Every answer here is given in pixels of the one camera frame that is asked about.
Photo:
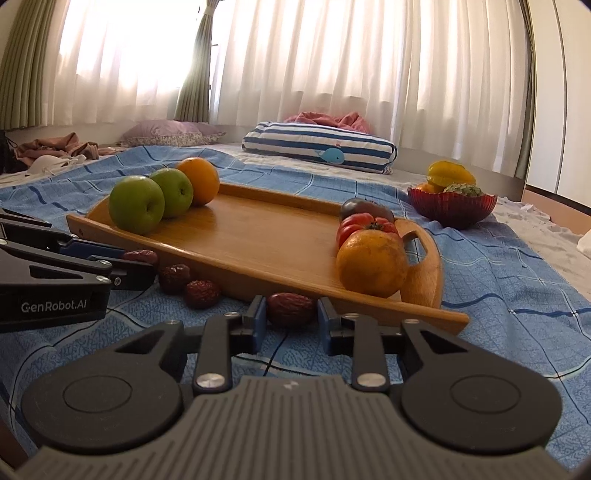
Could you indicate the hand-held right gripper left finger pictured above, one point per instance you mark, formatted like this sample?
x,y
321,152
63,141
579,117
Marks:
x,y
258,323

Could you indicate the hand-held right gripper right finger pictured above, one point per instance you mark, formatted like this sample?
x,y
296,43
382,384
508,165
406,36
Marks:
x,y
325,327

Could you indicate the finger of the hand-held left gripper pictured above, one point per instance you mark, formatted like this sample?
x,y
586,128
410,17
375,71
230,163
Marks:
x,y
92,249
134,277

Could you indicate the red jujube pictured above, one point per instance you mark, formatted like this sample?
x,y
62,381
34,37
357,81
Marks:
x,y
141,256
202,294
291,310
174,277

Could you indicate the speckled orange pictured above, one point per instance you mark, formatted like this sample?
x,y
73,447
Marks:
x,y
371,263

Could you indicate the wooden tray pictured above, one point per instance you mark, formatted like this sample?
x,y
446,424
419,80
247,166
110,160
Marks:
x,y
268,235

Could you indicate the red ribbed tomato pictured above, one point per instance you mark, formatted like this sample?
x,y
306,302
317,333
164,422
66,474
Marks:
x,y
364,224

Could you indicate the smooth orange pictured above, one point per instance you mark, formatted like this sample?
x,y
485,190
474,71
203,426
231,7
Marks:
x,y
201,180

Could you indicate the dark purple tomato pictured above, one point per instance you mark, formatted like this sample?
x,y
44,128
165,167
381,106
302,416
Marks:
x,y
364,207

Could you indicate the white garment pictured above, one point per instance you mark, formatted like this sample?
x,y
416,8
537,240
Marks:
x,y
51,166

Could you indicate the brown pink clothes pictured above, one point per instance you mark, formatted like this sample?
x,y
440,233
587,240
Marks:
x,y
55,145

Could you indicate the dark cloth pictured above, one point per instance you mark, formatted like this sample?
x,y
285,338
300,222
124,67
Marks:
x,y
7,152

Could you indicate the purple floral pillow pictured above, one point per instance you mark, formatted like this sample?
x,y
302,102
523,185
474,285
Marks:
x,y
166,131

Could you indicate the blue checked blanket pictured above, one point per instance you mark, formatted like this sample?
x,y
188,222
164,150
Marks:
x,y
485,286

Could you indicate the red glass bowl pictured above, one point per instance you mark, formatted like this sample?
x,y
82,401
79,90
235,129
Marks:
x,y
452,212

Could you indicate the small orange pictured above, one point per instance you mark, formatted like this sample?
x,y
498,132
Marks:
x,y
427,188

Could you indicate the blue striped whale pillow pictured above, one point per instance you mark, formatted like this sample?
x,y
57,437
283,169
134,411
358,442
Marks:
x,y
295,143

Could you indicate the white sheer curtain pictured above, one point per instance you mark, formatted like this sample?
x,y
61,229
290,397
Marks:
x,y
120,60
369,69

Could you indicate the green curtain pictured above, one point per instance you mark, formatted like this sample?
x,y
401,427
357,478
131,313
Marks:
x,y
196,78
27,69
528,115

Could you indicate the green custard apple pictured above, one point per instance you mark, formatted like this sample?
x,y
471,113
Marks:
x,y
461,190

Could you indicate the yellow starfruit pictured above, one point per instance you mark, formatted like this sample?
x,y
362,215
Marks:
x,y
450,173

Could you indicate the pink cloth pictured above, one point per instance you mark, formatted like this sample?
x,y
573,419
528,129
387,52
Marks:
x,y
351,122

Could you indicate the white cloth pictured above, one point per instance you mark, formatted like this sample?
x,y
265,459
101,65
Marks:
x,y
585,244

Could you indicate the white wardrobe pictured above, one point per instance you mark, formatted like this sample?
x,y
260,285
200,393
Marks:
x,y
563,92

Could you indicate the wooden bed frame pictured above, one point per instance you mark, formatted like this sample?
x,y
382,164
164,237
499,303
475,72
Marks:
x,y
558,207

